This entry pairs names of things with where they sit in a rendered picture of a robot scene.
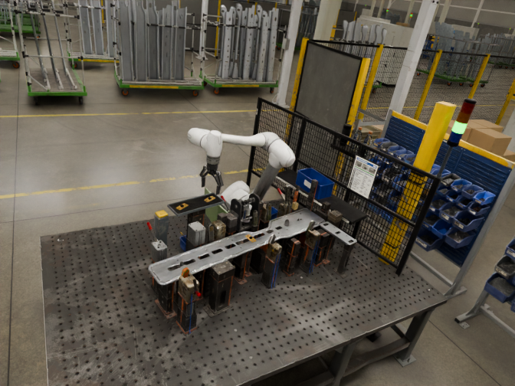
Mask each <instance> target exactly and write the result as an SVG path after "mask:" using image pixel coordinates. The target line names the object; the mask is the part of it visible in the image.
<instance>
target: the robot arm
mask: <svg viewBox="0 0 515 386"><path fill-rule="evenodd" d="M188 139H189V141H190V142H191V143H192V144H194V145H196V146H198V147H200V148H203V149H204V150H205V151H206V152H207V154H206V162H207V165H204V166H203V169H202V171H201V173H200V174H199V176H201V178H202V187H205V176H206V175H207V174H210V175H212V176H213V177H214V178H215V180H216V182H217V189H216V194H217V195H218V194H220V190H221V186H223V185H224V184H223V181H222V177H221V172H218V170H217V169H218V163H219V162H220V155H221V150H222V142H229V143H234V144H239V145H244V146H259V147H263V148H264V149H266V150H267V151H268V152H269V153H270V155H269V163H268V164H267V167H266V169H265V170H264V172H263V174H262V176H261V177H260V179H259V181H258V183H257V184H256V186H255V188H254V190H253V191H252V193H255V194H256V195H258V196H259V198H260V200H261V201H262V202H263V200H262V199H263V197H264V196H265V194H266V192H267V190H268V189H269V187H270V186H271V184H272V182H273V181H274V179H275V177H276V176H277V173H278V172H279V171H280V169H281V168H283V167H289V166H291V165H292V164H293V163H294V161H295V155H294V153H293V151H292V150H291V148H290V147H289V146H288V145H287V144H286V143H285V142H283V141H282V140H281V139H280V138H279V137H278V135H277V134H275V133H273V132H262V133H258V134H257V135H254V136H233V135H228V134H221V133H220V132H219V131H216V130H212V131H209V130H207V129H198V128H192V129H190V130H189V131H188ZM206 169H207V170H208V171H207V172H206V173H205V174H204V172H205V170H206ZM249 192H250V189H249V187H248V186H247V185H246V184H245V183H244V182H243V181H238V182H235V183H233V184H232V185H230V186H229V187H228V188H227V189H226V190H225V191H224V192H223V193H222V194H221V195H220V196H219V197H220V198H221V196H222V195H223V196H224V198H225V200H226V204H227V206H228V208H230V207H231V200H232V199H233V198H237V199H242V200H243V201H244V200H246V199H248V198H249V195H250V194H248V193H249Z"/></svg>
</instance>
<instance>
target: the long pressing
mask: <svg viewBox="0 0 515 386"><path fill-rule="evenodd" d="M298 218H299V221H298ZM287 219H288V220H289V226H285V225H284V223H285V221H286V220H287ZM301 219H302V220H301ZM312 220H314V221H315V222H316V223H315V225H314V226H313V228H315V227H318V226H320V224H322V223H324V222H325V220H324V219H322V218H321V217H320V216H318V215H317V214H315V213H313V212H312V211H311V210H309V209H307V208H303V209H300V210H299V211H295V212H292V213H289V214H286V215H284V216H281V217H278V218H275V219H273V220H270V221H269V224H268V227H267V228H265V229H262V230H260V231H256V232H249V231H242V232H239V233H237V234H233V235H231V236H228V237H225V238H222V239H220V240H217V241H214V242H211V243H209V244H206V245H203V246H200V247H197V248H195V249H192V250H189V251H186V252H184V253H181V254H178V255H175V256H173V257H169V258H167V259H164V260H161V261H159V262H156V263H152V264H150V265H149V268H148V271H149V272H150V273H151V275H152V276H153V278H154V279H155V280H156V282H157V283H158V284H160V285H163V286H165V285H168V284H170V283H173V282H175V281H177V280H179V277H180V276H181V274H182V270H183V269H184V268H185V267H188V269H189V272H190V273H191V274H194V273H197V272H200V271H202V270H205V269H208V268H209V267H213V266H215V265H217V264H219V263H222V262H225V261H226V260H230V259H232V258H234V257H237V256H240V255H242V254H245V253H247V252H249V251H251V250H254V249H257V248H259V247H262V246H264V245H266V244H267V242H268V241H269V238H270V236H271V235H272V234H275V235H276V238H275V240H279V239H281V238H290V237H293V236H296V235H298V234H301V233H303V232H305V231H306V230H307V227H308V225H309V223H310V222H311V221H312ZM276 227H282V228H281V229H280V230H277V229H276ZM269 230H272V231H273V232H271V233H267V232H266V231H269ZM261 233H263V234H264V236H261V237H258V238H255V240H256V241H255V242H253V243H252V242H251V241H248V242H245V243H243V244H240V245H237V244H236V243H237V242H239V241H242V240H245V239H247V238H246V236H245V235H248V234H250V235H251V236H252V237H253V236H255V235H258V234H261ZM231 244H234V245H235V247H232V248H230V249H226V248H225V247H227V246H229V245H231ZM240 247H241V248H240ZM219 249H222V250H223V251H222V252H220V253H217V254H213V253H212V252H213V251H215V250H219ZM205 254H208V255H209V257H206V258H204V259H201V260H200V259H199V258H198V257H200V256H202V255H205ZM189 260H194V261H195V262H194V263H190V264H188V265H185V264H184V265H183V266H180V265H179V264H180V262H181V261H182V262H183V263H184V262H186V261H189ZM176 265H179V266H180V268H178V269H175V270H172V271H169V270H168V269H169V268H170V267H174V266H176Z"/></svg>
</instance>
